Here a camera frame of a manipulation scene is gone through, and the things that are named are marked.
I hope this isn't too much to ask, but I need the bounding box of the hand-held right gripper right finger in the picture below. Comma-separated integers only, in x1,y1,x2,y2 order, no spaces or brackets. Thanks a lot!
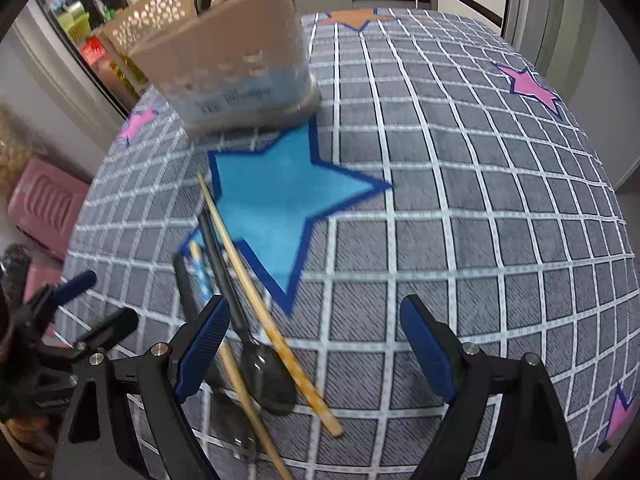
399,294,578,480

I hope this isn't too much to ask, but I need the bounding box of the beige flower-hole plastic basket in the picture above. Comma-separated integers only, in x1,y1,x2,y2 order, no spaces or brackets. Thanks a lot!
101,0,237,57

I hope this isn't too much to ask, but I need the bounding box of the beige plastic utensil holder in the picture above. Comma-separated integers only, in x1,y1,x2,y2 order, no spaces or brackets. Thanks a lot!
129,0,322,138

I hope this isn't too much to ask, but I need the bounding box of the red packet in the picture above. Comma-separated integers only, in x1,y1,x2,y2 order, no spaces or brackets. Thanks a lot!
79,36,114,74

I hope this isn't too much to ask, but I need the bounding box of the green plastic basket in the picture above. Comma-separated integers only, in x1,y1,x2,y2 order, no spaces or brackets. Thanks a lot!
56,1,94,44

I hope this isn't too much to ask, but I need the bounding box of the green bottle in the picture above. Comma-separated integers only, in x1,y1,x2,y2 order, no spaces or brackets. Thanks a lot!
92,0,122,24

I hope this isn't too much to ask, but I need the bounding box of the pink plastic stool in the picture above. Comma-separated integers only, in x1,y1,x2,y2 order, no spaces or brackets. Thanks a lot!
7,156,92,262

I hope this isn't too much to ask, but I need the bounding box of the clear bag of pale goods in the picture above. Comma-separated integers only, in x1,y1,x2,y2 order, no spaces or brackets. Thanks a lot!
0,104,42,187

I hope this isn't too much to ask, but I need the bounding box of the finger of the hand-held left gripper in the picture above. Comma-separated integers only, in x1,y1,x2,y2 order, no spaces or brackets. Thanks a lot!
30,269,98,313
50,306,141,356

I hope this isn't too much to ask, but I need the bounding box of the yellow oil bottle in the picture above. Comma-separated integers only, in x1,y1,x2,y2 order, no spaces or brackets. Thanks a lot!
111,56,147,97

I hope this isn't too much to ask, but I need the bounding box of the grey checkered star tablecloth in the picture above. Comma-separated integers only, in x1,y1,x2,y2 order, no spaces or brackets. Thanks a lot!
52,7,636,480

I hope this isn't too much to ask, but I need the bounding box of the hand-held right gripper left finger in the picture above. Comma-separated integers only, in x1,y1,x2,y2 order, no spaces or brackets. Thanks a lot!
52,294,232,480

